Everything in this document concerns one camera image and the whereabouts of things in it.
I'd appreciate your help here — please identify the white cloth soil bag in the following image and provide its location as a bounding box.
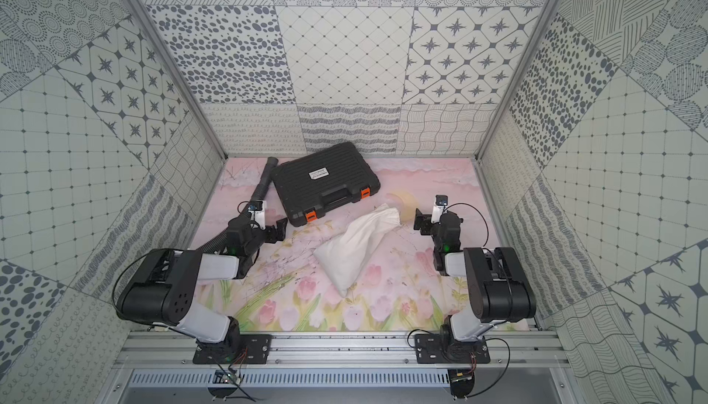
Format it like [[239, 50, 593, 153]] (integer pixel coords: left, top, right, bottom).
[[313, 204, 401, 298]]

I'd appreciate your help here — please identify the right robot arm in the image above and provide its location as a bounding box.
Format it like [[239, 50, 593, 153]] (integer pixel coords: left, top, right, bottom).
[[414, 205, 537, 363]]

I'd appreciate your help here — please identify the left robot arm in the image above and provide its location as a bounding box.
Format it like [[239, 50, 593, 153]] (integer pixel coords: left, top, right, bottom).
[[112, 218, 288, 365]]

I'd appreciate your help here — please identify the pink floral table mat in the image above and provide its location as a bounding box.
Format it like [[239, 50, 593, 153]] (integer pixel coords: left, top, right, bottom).
[[195, 158, 499, 332]]

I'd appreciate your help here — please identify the black plastic tool case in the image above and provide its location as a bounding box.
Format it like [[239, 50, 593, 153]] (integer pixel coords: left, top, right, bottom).
[[271, 142, 381, 227]]

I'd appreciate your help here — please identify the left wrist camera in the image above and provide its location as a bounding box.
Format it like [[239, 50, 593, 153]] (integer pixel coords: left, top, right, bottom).
[[245, 200, 266, 230]]

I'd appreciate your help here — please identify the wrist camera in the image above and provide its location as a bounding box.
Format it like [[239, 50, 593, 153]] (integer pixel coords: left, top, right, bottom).
[[245, 200, 266, 230], [431, 195, 448, 223]]

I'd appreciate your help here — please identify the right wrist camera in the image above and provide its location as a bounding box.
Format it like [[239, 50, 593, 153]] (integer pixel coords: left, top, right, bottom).
[[431, 195, 448, 223]]

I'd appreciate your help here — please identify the black corrugated hose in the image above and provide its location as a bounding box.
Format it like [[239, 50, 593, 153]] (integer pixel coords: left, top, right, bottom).
[[192, 156, 280, 256]]

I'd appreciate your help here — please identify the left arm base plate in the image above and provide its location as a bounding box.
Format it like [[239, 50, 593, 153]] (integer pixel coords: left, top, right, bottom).
[[193, 334, 273, 367]]

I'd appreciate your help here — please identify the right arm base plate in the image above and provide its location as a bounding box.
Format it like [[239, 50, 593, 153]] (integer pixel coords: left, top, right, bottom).
[[409, 332, 490, 365]]

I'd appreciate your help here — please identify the aluminium mounting rail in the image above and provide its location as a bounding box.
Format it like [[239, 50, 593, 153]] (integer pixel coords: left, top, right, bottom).
[[107, 328, 571, 372]]

